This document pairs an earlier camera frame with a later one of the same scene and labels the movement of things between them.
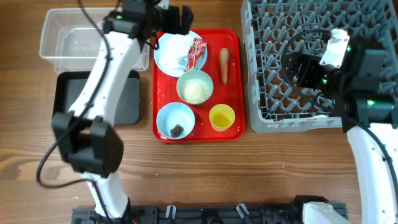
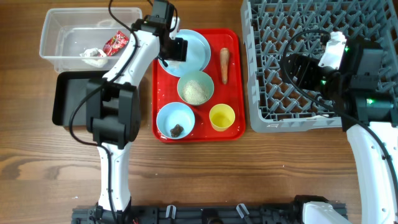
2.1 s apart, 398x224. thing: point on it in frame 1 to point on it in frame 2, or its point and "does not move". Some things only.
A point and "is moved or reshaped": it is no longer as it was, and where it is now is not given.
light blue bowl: x=172 y=114 does not move
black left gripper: x=170 y=25 to x=180 y=51
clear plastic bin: x=71 y=43 does not move
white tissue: x=174 y=47 is moved or reshaped
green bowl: x=194 y=87 does not move
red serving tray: x=208 y=106 does not move
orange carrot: x=224 y=61 does not move
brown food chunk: x=176 y=131 does not move
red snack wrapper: x=196 y=46 is moved or reshaped
